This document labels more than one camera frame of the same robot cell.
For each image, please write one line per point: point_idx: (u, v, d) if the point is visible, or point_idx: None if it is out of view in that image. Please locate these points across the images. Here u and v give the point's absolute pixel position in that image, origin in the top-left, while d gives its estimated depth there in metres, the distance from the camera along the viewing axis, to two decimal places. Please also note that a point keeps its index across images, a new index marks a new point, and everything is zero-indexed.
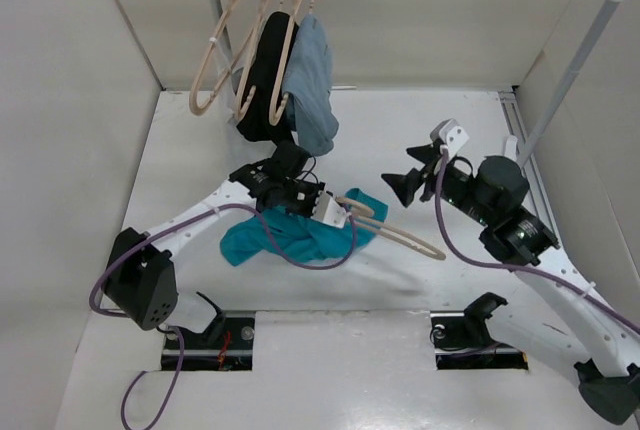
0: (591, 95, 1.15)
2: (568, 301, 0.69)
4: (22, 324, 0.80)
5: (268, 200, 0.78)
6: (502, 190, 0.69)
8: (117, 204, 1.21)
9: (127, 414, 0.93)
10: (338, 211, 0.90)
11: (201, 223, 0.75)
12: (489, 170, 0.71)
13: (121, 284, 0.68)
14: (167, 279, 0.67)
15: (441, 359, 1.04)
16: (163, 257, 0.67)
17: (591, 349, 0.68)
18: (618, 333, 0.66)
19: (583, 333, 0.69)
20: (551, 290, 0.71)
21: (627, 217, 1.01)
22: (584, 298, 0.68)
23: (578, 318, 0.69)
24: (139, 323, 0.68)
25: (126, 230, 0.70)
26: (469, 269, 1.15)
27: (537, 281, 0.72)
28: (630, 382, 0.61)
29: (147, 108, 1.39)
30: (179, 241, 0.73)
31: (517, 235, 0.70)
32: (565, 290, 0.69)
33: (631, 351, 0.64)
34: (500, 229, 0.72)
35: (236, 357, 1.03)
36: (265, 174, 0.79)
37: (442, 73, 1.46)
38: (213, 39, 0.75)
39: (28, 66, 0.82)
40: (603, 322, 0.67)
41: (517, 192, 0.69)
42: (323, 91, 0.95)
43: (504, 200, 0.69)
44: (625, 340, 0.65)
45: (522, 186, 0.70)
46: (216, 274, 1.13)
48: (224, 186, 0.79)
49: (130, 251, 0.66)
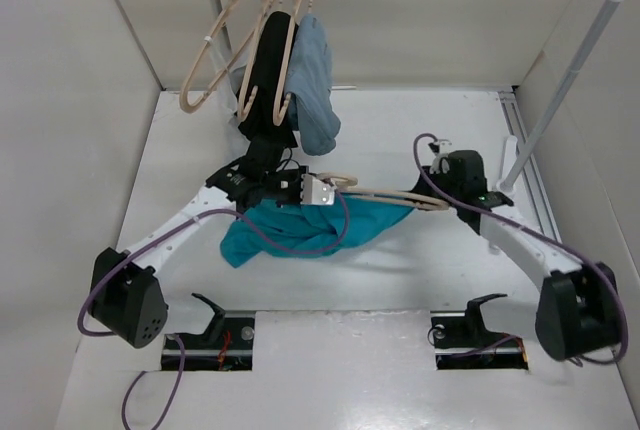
0: (592, 95, 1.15)
2: (511, 234, 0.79)
4: (21, 325, 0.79)
5: (249, 200, 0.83)
6: (459, 160, 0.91)
8: (117, 203, 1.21)
9: (129, 419, 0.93)
10: (324, 187, 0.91)
11: (181, 234, 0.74)
12: (454, 154, 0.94)
13: (107, 305, 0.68)
14: (153, 295, 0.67)
15: (441, 359, 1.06)
16: (147, 276, 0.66)
17: (535, 274, 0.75)
18: (551, 252, 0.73)
19: (524, 263, 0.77)
20: (500, 232, 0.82)
21: (627, 217, 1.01)
22: (522, 229, 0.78)
23: (521, 249, 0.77)
24: (132, 341, 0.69)
25: (106, 250, 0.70)
26: (468, 269, 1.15)
27: (492, 223, 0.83)
28: (553, 286, 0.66)
29: (147, 108, 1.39)
30: (161, 255, 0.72)
31: (479, 198, 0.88)
32: (507, 225, 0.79)
33: (560, 264, 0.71)
34: (465, 197, 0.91)
35: (236, 357, 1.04)
36: (242, 175, 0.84)
37: (442, 73, 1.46)
38: (209, 39, 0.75)
39: (27, 66, 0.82)
40: (537, 245, 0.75)
41: (471, 162, 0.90)
42: (324, 90, 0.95)
43: (461, 169, 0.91)
44: (556, 255, 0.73)
45: (475, 157, 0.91)
46: (216, 275, 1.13)
48: (202, 193, 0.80)
49: (113, 272, 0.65)
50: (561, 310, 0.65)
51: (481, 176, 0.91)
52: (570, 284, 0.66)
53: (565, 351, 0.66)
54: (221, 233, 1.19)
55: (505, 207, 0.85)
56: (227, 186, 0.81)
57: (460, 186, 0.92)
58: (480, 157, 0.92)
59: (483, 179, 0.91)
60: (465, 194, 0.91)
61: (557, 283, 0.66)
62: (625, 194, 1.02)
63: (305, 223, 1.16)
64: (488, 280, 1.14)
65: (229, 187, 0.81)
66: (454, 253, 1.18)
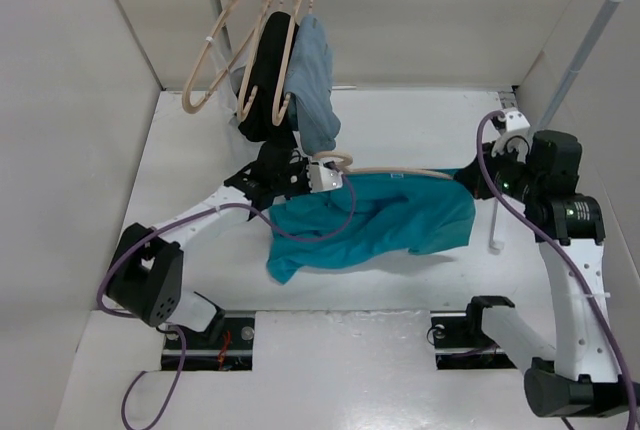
0: (591, 95, 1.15)
2: (570, 294, 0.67)
4: (21, 325, 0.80)
5: (263, 202, 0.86)
6: (549, 144, 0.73)
8: (118, 203, 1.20)
9: (127, 413, 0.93)
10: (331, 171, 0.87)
11: (203, 220, 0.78)
12: (544, 133, 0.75)
13: (125, 280, 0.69)
14: (175, 271, 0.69)
15: (441, 359, 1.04)
16: (173, 245, 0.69)
17: (560, 347, 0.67)
18: (596, 346, 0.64)
19: (561, 325, 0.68)
20: (561, 277, 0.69)
21: (627, 216, 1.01)
22: (587, 299, 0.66)
23: (568, 313, 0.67)
24: (146, 318, 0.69)
25: (131, 225, 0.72)
26: (468, 269, 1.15)
27: (553, 260, 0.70)
28: (569, 395, 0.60)
29: (147, 108, 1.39)
30: (184, 235, 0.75)
31: (564, 211, 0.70)
32: (577, 281, 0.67)
33: (596, 366, 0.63)
34: (543, 193, 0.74)
35: (236, 357, 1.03)
36: (256, 179, 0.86)
37: (442, 73, 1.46)
38: (210, 38, 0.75)
39: (28, 67, 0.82)
40: (588, 327, 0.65)
41: (565, 152, 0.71)
42: (323, 91, 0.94)
43: (549, 156, 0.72)
44: (598, 355, 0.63)
45: (572, 152, 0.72)
46: (215, 275, 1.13)
48: (221, 190, 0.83)
49: (142, 241, 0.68)
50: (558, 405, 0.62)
51: (573, 172, 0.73)
52: (586, 401, 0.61)
53: (539, 411, 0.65)
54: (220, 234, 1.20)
55: (588, 244, 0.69)
56: (242, 187, 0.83)
57: (541, 179, 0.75)
58: (580, 148, 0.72)
59: (575, 176, 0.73)
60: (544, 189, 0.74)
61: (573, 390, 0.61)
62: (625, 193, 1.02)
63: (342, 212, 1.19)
64: (488, 280, 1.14)
65: (244, 187, 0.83)
66: (454, 253, 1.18)
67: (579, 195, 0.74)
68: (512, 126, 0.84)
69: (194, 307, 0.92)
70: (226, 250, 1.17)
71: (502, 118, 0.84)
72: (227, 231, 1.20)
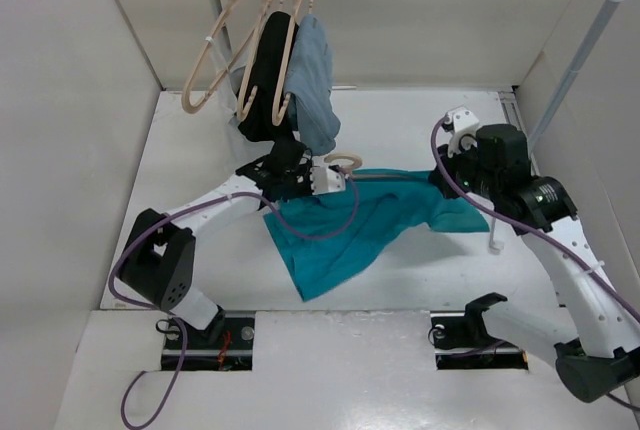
0: (591, 95, 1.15)
2: (572, 275, 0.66)
4: (21, 325, 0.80)
5: (272, 193, 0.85)
6: (495, 141, 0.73)
8: (118, 203, 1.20)
9: (127, 412, 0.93)
10: (337, 175, 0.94)
11: (215, 207, 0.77)
12: (486, 130, 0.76)
13: (137, 264, 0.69)
14: (188, 256, 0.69)
15: (441, 359, 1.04)
16: (185, 232, 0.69)
17: (581, 328, 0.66)
18: (615, 315, 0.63)
19: (573, 307, 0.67)
20: (556, 261, 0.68)
21: (627, 217, 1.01)
22: (589, 275, 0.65)
23: (576, 294, 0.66)
24: (158, 302, 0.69)
25: (144, 210, 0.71)
26: (468, 269, 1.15)
27: (543, 246, 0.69)
28: (610, 364, 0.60)
29: (147, 108, 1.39)
30: (196, 222, 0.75)
31: (534, 198, 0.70)
32: (573, 262, 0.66)
33: (622, 336, 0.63)
34: (507, 187, 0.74)
35: (236, 357, 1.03)
36: (267, 170, 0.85)
37: (442, 73, 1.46)
38: (210, 39, 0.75)
39: (28, 67, 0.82)
40: (602, 302, 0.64)
41: (512, 144, 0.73)
42: (323, 91, 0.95)
43: (500, 152, 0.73)
44: (620, 324, 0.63)
45: (518, 141, 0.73)
46: (216, 275, 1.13)
48: (232, 178, 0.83)
49: (155, 226, 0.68)
50: (602, 385, 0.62)
51: (525, 159, 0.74)
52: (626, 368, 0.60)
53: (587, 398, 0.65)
54: (220, 234, 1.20)
55: (568, 222, 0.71)
56: (252, 177, 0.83)
57: (500, 175, 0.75)
58: (523, 135, 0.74)
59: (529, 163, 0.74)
60: (507, 183, 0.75)
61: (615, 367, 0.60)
62: (626, 194, 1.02)
63: (338, 212, 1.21)
64: (488, 279, 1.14)
65: (255, 178, 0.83)
66: (454, 253, 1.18)
67: (538, 179, 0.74)
68: (460, 124, 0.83)
69: (198, 303, 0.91)
70: (226, 250, 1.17)
71: (448, 119, 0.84)
72: (227, 231, 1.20)
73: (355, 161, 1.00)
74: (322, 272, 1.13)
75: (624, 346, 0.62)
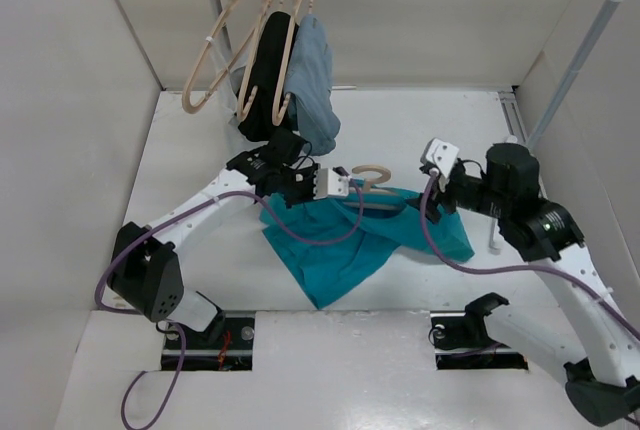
0: (591, 95, 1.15)
2: (582, 304, 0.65)
4: (22, 325, 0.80)
5: (267, 186, 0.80)
6: (507, 168, 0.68)
8: (117, 202, 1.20)
9: (127, 413, 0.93)
10: (340, 179, 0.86)
11: (202, 212, 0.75)
12: (496, 153, 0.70)
13: (126, 277, 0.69)
14: (173, 271, 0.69)
15: (441, 359, 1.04)
16: (168, 248, 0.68)
17: (592, 354, 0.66)
18: (625, 342, 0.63)
19: (582, 331, 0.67)
20: (565, 290, 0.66)
21: (627, 217, 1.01)
22: (599, 304, 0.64)
23: (587, 323, 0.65)
24: (147, 314, 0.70)
25: (128, 223, 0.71)
26: (468, 269, 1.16)
27: (549, 274, 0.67)
28: (624, 394, 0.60)
29: (147, 108, 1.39)
30: (181, 233, 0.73)
31: (542, 225, 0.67)
32: (583, 293, 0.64)
33: (633, 364, 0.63)
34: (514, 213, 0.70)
35: (236, 357, 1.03)
36: (263, 161, 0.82)
37: (442, 72, 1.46)
38: (210, 39, 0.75)
39: (28, 67, 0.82)
40: (612, 329, 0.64)
41: (525, 170, 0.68)
42: (324, 90, 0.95)
43: (512, 179, 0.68)
44: (631, 351, 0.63)
45: (530, 167, 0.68)
46: (216, 276, 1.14)
48: (222, 174, 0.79)
49: (138, 240, 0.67)
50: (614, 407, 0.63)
51: (535, 185, 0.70)
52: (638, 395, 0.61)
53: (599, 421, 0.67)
54: (221, 234, 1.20)
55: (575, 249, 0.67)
56: (247, 169, 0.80)
57: (507, 201, 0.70)
58: (536, 161, 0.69)
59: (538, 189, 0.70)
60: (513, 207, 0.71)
61: (628, 398, 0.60)
62: (625, 194, 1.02)
63: (341, 224, 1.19)
64: (488, 279, 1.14)
65: (249, 170, 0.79)
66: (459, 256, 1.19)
67: (544, 203, 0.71)
68: (448, 166, 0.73)
69: (195, 306, 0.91)
70: (226, 250, 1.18)
71: (435, 170, 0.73)
72: (227, 231, 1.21)
73: (384, 174, 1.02)
74: (331, 280, 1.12)
75: (635, 373, 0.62)
